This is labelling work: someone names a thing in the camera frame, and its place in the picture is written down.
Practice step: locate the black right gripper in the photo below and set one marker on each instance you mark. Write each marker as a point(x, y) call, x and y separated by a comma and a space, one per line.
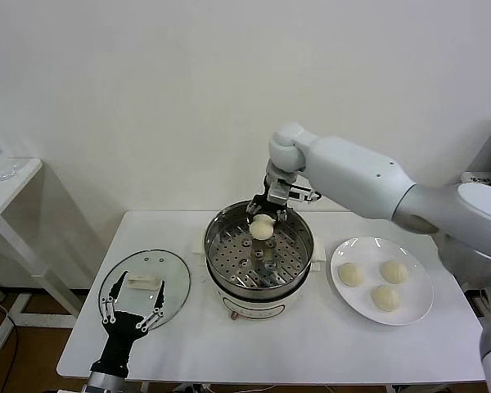
point(266, 197)

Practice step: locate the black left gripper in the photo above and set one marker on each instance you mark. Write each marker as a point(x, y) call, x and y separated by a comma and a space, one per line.
point(122, 327)

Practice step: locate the white steamed baozi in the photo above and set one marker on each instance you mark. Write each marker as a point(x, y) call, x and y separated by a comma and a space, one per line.
point(386, 298)
point(262, 228)
point(393, 271)
point(350, 274)

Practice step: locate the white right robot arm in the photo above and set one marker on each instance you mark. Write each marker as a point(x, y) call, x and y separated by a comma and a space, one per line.
point(352, 176)

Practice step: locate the perforated stainless steamer basket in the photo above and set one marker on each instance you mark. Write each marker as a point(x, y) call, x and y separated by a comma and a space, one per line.
point(290, 254)

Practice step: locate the white electric cooker base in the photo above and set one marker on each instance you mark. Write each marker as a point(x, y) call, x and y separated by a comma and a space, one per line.
point(253, 307)

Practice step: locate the white side table with glassware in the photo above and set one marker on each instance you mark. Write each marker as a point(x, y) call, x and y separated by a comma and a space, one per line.
point(8, 196)

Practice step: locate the white round plate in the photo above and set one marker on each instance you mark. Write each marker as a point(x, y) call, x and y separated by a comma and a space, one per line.
point(409, 303)

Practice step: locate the clear glass bowl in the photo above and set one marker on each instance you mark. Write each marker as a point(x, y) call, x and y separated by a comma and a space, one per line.
point(4, 172)

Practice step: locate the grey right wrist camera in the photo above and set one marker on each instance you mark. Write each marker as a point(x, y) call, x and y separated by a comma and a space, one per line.
point(279, 193)

